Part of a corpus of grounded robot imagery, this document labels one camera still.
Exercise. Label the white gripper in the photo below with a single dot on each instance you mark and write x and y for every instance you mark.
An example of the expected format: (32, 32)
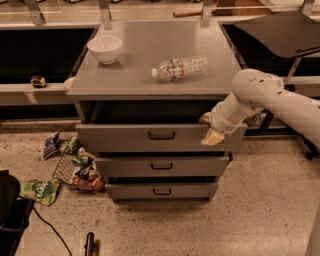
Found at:
(221, 122)

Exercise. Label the grey top drawer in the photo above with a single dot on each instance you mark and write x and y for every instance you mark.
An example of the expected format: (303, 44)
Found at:
(151, 126)

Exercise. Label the grey drawer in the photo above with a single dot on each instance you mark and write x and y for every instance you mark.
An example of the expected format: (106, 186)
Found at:
(151, 126)
(161, 191)
(161, 166)

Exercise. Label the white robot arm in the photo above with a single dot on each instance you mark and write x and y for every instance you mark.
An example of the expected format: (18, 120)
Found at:
(272, 216)

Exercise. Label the grey bottom drawer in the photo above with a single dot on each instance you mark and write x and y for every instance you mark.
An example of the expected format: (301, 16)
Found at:
(161, 191)

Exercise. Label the grey drawer cabinet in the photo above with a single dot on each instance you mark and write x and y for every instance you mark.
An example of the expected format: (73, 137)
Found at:
(146, 45)

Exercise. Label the grey middle drawer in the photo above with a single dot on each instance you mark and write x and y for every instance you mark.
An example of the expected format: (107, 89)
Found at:
(161, 166)

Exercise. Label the clear plastic water bottle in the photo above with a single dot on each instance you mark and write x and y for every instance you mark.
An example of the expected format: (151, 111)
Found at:
(179, 68)

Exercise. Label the wooden rolling pin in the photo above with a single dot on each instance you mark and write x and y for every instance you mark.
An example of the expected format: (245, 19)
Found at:
(178, 14)

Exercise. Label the black tray stand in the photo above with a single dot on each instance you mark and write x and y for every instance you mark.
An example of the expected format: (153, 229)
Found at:
(280, 44)

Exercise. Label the red snack packet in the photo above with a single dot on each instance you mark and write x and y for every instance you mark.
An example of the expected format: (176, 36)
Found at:
(95, 184)

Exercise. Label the white ceramic bowl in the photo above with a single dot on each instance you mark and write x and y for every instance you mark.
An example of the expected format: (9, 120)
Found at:
(106, 49)

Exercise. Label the green packet in basket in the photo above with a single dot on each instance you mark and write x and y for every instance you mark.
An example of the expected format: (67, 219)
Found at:
(79, 156)

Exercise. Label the blue snack bag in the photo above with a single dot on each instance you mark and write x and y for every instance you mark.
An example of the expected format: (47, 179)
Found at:
(50, 145)

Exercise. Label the yellow black tape measure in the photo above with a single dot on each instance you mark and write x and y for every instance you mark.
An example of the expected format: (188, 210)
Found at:
(38, 81)

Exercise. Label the green snack bag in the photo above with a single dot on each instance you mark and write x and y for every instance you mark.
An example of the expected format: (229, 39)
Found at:
(43, 192)

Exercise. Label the black handle on floor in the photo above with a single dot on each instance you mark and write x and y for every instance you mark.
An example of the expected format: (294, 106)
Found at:
(89, 246)

